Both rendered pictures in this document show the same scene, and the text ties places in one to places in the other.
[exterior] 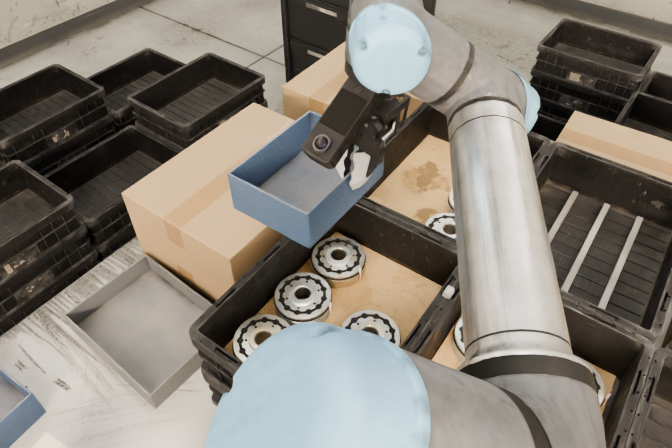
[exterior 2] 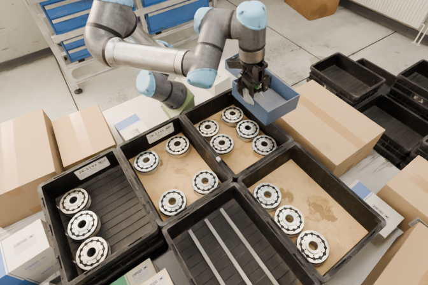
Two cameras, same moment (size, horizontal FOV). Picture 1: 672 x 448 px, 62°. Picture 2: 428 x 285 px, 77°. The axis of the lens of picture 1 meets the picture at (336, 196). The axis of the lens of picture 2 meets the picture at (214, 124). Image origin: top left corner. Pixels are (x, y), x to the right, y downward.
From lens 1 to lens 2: 1.03 m
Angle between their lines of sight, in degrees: 70
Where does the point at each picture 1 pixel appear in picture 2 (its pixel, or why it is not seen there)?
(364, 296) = (244, 152)
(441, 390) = (103, 5)
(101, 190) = (387, 122)
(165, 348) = not seen: hidden behind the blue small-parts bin
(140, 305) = not seen: hidden behind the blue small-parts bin
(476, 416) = (99, 10)
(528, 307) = (121, 44)
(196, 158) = (333, 102)
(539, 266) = (128, 48)
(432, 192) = (306, 208)
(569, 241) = (249, 266)
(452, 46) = (202, 34)
